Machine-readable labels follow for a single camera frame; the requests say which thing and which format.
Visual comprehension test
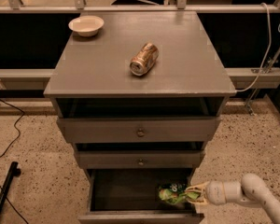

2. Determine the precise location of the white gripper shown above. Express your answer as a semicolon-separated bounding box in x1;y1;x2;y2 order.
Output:
186;181;226;205

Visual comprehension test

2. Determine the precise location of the green rice chip bag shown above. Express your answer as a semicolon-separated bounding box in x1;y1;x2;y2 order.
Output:
158;183;201;205

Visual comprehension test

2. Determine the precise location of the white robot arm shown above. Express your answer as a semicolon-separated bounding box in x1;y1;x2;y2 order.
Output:
186;173;280;224

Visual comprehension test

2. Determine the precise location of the bottom grey drawer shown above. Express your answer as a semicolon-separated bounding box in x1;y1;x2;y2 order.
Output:
78;169;203;224

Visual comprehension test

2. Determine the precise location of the grey drawer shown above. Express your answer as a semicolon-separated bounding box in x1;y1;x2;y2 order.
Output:
78;169;203;224
74;150;205;169
57;117;220;143

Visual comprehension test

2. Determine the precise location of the grey wooden drawer cabinet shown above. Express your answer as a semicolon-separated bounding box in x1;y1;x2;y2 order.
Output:
43;10;237;224

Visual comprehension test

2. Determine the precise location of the top grey drawer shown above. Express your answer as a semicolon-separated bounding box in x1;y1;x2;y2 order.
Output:
57;117;220;143

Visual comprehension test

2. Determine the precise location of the middle grey drawer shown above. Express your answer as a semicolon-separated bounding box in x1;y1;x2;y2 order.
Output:
74;150;205;169

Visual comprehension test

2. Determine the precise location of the gold soda can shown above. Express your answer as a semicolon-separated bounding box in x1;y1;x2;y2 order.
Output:
130;43;159;77

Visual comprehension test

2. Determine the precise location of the black stand leg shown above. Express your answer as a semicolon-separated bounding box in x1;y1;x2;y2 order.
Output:
0;161;21;214

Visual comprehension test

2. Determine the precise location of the white bowl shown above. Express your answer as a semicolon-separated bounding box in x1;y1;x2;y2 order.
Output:
68;16;105;37

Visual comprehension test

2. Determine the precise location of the white cable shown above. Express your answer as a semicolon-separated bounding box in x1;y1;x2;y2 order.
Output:
236;2;280;93

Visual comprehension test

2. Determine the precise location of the black floor cable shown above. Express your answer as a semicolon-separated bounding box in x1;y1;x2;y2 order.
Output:
0;89;26;159

